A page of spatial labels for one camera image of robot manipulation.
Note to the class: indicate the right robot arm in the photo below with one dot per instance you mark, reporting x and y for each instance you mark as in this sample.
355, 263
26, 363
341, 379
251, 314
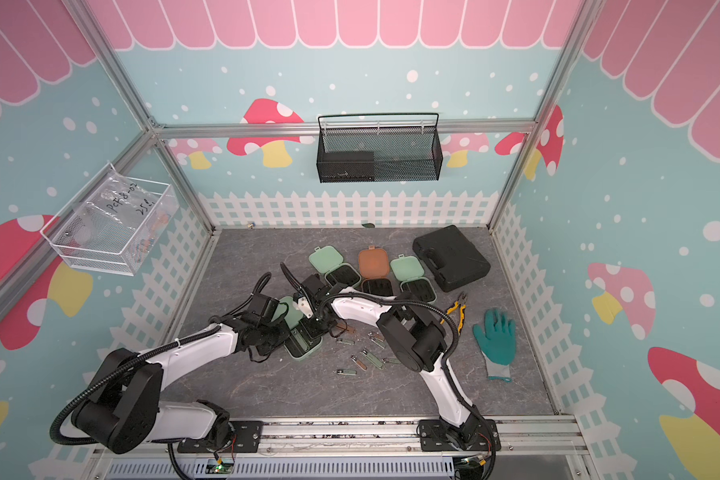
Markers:
421, 336

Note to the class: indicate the front aluminium rail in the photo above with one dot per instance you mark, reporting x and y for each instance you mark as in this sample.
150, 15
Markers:
395, 436

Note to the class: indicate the brown case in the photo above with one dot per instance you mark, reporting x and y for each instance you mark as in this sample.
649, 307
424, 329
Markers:
374, 268

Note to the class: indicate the brown nail clipper low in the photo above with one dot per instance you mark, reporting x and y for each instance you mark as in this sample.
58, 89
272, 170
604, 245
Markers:
358, 363

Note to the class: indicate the green work glove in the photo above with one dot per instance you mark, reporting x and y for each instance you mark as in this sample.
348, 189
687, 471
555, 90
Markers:
496, 338

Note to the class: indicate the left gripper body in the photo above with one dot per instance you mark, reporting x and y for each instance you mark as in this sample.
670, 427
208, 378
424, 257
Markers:
272, 337

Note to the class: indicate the black wire wall basket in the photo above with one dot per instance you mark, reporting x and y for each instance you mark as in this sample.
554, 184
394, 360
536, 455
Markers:
406, 146

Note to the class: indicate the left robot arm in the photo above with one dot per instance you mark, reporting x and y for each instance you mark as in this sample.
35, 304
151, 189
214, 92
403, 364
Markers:
122, 406

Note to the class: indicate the brown nail clipper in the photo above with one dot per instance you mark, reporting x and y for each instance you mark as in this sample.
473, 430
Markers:
346, 329

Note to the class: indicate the green case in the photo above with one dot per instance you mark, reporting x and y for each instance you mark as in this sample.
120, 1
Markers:
409, 272
300, 344
330, 263

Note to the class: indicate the yellow handled pliers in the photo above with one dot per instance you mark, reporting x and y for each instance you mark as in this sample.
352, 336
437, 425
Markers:
457, 311

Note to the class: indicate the black box in basket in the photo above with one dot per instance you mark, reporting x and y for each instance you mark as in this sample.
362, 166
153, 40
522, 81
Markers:
346, 166

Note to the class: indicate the black plastic tool case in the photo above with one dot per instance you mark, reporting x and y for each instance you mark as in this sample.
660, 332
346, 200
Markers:
451, 257

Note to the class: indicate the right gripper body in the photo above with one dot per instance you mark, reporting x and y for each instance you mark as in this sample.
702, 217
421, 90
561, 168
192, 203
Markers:
314, 325

